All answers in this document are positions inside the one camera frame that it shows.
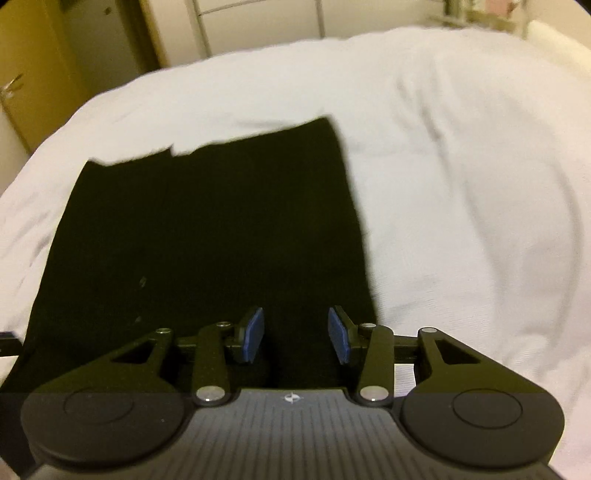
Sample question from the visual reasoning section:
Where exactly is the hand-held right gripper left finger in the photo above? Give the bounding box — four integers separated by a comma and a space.
92, 307, 265, 407

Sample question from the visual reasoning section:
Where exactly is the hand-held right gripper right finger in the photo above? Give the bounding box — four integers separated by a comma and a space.
327, 305, 495, 408

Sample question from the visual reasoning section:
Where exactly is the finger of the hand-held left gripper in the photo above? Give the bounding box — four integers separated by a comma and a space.
0, 331, 22, 357

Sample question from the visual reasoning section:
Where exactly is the black garment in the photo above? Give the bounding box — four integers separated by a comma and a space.
0, 117, 382, 395

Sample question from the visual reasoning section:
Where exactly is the white bed duvet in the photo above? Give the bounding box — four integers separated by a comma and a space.
0, 25, 591, 467

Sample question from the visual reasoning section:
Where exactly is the wooden door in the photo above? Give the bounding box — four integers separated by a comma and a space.
0, 0, 90, 155

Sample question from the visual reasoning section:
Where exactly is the white wardrobe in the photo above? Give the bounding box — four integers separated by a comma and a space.
189, 0, 326, 58

